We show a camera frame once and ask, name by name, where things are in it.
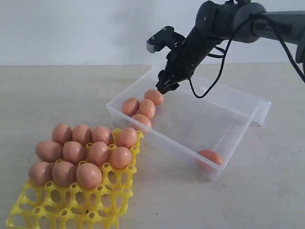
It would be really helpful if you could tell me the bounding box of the brown egg corner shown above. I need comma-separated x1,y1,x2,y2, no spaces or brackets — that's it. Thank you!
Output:
195,149,224,171

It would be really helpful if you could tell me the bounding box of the clear plastic container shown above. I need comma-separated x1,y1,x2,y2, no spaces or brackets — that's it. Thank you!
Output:
106,65,271,181

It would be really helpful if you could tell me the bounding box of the brown egg speckled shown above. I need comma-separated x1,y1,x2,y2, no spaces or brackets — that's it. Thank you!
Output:
117,127,137,148

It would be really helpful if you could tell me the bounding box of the brown egg top back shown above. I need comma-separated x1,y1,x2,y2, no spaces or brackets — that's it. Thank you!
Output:
144,89,164,105

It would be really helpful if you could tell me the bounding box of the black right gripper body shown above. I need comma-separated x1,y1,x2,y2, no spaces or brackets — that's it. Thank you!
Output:
158,35,214,84

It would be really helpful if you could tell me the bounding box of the black cable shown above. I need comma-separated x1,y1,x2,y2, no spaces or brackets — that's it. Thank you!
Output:
185,9,305,99

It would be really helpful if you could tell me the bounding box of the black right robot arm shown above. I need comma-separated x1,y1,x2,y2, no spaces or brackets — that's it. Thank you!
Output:
146,0,305,94

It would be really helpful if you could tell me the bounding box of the brown egg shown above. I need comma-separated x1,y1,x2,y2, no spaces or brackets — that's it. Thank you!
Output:
51,123,72,145
144,89,164,105
63,141,86,165
35,140,63,163
132,114,152,127
28,161,53,186
72,124,92,146
91,125,114,145
111,146,132,169
52,161,76,187
122,97,140,116
76,163,102,189
88,141,110,167
139,98,156,119

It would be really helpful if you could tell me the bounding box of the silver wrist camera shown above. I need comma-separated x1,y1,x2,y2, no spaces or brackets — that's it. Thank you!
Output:
146,26,185,53

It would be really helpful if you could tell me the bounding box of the yellow plastic egg tray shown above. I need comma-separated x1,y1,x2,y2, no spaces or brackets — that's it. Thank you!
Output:
6,130,144,229

